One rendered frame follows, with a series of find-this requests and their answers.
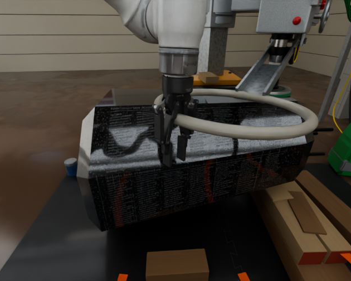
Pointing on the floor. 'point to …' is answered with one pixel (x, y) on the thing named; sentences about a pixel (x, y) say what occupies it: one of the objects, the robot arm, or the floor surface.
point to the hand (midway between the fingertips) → (174, 151)
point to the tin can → (71, 166)
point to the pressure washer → (349, 150)
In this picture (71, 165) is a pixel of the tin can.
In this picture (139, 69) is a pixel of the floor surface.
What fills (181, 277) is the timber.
